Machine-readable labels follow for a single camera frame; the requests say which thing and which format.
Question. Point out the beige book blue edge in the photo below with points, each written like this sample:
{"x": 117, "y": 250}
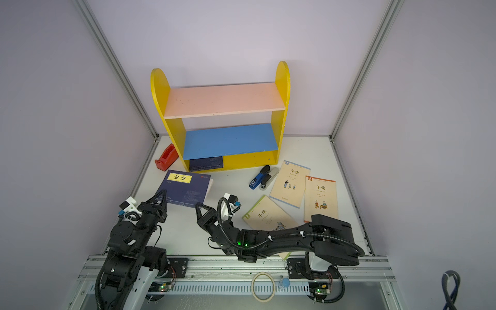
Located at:
{"x": 290, "y": 183}

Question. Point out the beige book green edge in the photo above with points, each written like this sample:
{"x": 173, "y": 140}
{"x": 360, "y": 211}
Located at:
{"x": 266, "y": 215}

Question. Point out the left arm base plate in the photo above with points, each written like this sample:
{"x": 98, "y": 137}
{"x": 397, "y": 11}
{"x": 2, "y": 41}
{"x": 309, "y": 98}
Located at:
{"x": 175, "y": 267}

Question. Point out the blue black stapler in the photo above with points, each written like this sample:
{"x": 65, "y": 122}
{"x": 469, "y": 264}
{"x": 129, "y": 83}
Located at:
{"x": 257, "y": 180}

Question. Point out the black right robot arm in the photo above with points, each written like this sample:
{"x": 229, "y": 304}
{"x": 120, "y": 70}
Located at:
{"x": 328, "y": 238}

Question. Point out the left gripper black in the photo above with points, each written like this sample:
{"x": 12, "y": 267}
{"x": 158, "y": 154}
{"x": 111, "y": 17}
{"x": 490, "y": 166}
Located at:
{"x": 154, "y": 208}

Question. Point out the dark purple book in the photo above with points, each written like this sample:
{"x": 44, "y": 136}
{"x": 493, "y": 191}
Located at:
{"x": 203, "y": 164}
{"x": 185, "y": 189}

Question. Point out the green circuit board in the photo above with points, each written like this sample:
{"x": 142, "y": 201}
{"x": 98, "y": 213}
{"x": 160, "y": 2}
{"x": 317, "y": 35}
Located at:
{"x": 319, "y": 288}
{"x": 165, "y": 287}

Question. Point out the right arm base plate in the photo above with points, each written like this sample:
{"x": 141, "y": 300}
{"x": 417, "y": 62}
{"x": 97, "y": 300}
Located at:
{"x": 299, "y": 268}

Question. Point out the left green circuit board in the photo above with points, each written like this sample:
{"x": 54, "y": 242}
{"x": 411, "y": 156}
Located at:
{"x": 165, "y": 287}

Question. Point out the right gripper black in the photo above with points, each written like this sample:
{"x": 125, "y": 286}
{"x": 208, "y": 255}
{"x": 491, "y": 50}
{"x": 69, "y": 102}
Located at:
{"x": 205, "y": 219}

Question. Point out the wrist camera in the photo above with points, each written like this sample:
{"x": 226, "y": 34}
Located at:
{"x": 233, "y": 200}
{"x": 129, "y": 209}

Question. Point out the yellow shelf pink blue boards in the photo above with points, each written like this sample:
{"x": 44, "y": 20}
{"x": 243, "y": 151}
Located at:
{"x": 239, "y": 147}

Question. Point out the red tape dispenser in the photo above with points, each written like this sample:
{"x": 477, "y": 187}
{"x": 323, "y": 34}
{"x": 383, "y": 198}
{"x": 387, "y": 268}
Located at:
{"x": 167, "y": 158}

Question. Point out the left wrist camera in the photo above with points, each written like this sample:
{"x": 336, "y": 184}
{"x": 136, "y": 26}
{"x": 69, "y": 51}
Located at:
{"x": 129, "y": 209}

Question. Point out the right green circuit board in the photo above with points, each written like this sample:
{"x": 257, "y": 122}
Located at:
{"x": 319, "y": 288}

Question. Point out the beige book orange edge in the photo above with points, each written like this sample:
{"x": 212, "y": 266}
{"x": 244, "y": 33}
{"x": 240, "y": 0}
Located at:
{"x": 320, "y": 198}

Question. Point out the aluminium front rail frame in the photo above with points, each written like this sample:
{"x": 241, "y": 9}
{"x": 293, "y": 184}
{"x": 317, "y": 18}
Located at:
{"x": 209, "y": 275}

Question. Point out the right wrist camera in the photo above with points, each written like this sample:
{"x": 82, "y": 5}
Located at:
{"x": 233, "y": 200}

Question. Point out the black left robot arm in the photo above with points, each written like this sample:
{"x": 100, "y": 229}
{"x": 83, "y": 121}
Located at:
{"x": 131, "y": 264}

